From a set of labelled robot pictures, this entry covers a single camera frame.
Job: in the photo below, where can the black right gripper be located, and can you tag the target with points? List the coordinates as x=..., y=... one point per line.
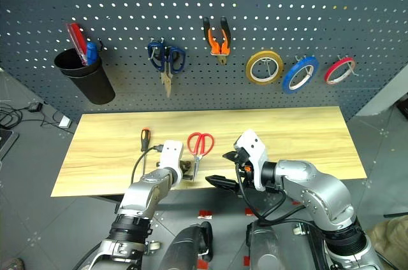
x=243, y=163

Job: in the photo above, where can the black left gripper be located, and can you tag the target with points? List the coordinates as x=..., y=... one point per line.
x=185, y=166

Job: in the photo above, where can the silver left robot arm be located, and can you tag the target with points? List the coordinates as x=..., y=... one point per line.
x=143, y=193

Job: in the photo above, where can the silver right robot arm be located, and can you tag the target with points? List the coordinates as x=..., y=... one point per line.
x=318, y=193

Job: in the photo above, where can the red floor tape marker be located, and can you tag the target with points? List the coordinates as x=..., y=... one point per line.
x=203, y=264
x=249, y=211
x=246, y=260
x=204, y=214

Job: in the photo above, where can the yellow tape roll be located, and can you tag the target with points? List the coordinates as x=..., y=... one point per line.
x=252, y=74

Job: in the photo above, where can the blue tape roll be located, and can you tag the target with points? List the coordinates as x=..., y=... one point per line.
x=288, y=83

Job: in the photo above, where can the red tape roll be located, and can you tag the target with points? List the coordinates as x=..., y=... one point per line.
x=331, y=74

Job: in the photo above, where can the dark grey metal pegboard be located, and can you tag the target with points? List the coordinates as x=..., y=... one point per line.
x=204, y=2

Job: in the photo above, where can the black and orange screwdriver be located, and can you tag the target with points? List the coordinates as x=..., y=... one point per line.
x=145, y=139

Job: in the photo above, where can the dark rounded robot leg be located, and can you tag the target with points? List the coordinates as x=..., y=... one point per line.
x=185, y=247
x=271, y=247

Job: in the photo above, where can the black cup holder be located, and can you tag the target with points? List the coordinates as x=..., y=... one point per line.
x=92, y=85

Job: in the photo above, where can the orange and black pliers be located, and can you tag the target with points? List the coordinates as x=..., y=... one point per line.
x=216, y=45

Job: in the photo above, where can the blue marker pen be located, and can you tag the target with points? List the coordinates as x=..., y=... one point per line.
x=92, y=52

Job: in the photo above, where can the black power adapter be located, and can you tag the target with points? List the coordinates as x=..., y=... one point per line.
x=35, y=107

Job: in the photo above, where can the red transparent utility knife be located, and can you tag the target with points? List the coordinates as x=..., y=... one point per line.
x=77, y=39

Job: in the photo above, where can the dark flat floor panel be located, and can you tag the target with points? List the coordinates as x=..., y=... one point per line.
x=6, y=142

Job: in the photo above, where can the light grey side panel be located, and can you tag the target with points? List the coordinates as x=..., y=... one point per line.
x=382, y=95

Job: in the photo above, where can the brown crumpled bag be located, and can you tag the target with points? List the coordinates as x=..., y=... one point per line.
x=389, y=238

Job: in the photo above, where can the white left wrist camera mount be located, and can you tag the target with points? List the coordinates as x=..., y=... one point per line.
x=170, y=155

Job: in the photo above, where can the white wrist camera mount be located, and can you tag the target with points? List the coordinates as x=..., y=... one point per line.
x=255, y=152
x=170, y=155

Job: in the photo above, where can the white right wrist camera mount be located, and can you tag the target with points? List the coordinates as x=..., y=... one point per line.
x=255, y=152

